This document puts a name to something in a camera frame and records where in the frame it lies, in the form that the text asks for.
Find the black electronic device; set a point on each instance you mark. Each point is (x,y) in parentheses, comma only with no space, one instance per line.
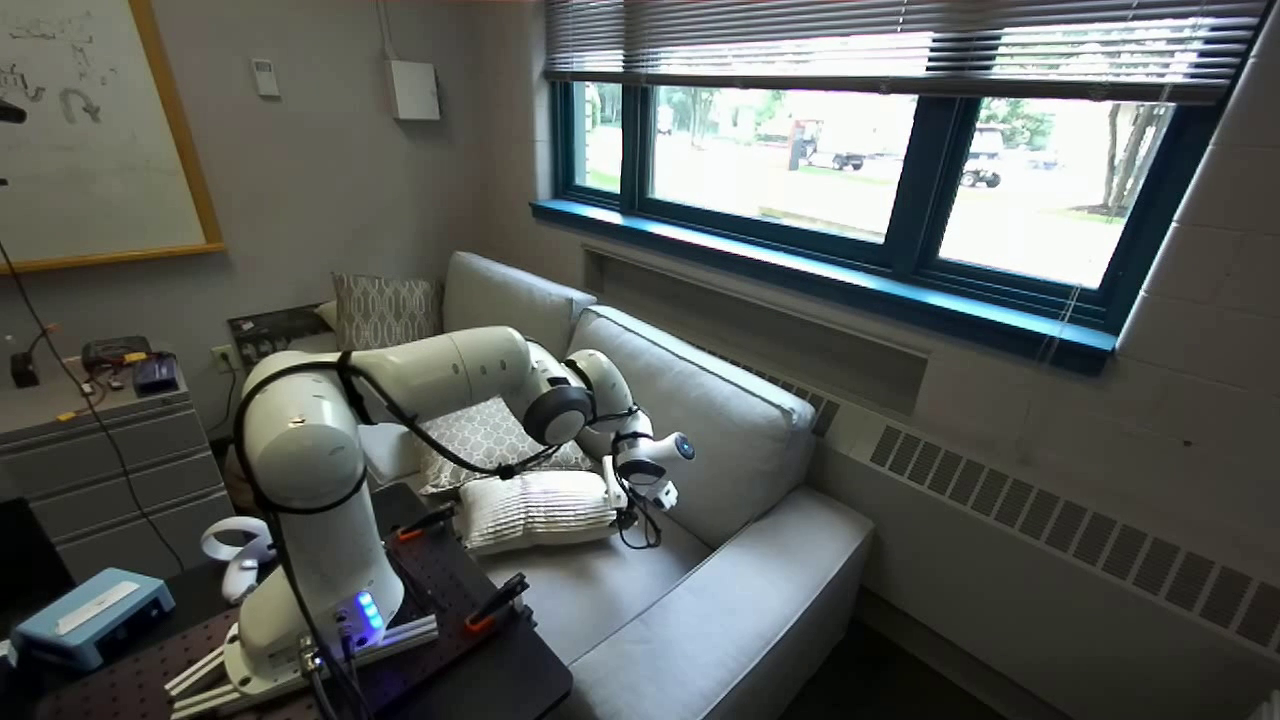
(116,352)

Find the wide blue-framed window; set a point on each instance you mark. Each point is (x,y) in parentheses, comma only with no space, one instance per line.
(938,172)

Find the white VR controller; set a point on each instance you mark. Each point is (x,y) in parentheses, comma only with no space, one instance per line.
(242,544)

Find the small white wall thermostat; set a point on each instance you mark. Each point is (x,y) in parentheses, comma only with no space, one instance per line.
(266,76)

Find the small cream lumbar pillow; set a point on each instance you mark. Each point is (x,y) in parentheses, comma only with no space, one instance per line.
(535,511)

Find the grey two-seat sofa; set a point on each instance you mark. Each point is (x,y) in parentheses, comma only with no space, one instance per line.
(692,426)

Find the black robot table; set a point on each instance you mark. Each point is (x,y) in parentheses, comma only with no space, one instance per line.
(495,672)

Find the dark horizontal window blinds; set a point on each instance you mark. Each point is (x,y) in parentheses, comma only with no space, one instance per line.
(866,34)

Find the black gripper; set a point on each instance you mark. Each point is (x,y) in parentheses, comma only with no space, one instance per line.
(643,498)

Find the black mounted device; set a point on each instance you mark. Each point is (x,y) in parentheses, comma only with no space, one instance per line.
(10,115)

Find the grey drawer cabinet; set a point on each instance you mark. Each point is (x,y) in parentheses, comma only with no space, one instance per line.
(122,482)

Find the wood-framed whiteboard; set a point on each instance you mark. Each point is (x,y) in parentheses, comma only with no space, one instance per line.
(92,133)

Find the small black gadget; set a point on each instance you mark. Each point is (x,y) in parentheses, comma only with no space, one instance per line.
(24,369)

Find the diamond patterned beige pillow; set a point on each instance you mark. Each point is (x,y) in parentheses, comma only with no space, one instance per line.
(385,311)

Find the octagon patterned square pillow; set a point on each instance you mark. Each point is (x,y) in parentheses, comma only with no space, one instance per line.
(465,426)

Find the baseboard heater grille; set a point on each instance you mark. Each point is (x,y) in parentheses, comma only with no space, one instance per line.
(1067,535)

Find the light blue box device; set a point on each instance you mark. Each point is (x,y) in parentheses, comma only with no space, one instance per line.
(92,616)

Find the white wall box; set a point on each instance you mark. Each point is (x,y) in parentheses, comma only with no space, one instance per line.
(413,89)

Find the black orange clamp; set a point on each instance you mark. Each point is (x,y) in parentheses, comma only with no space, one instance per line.
(425,520)
(495,603)

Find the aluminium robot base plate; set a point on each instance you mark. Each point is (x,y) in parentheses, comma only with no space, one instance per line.
(212,683)

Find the dark device with purple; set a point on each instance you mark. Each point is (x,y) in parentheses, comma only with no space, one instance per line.
(157,377)

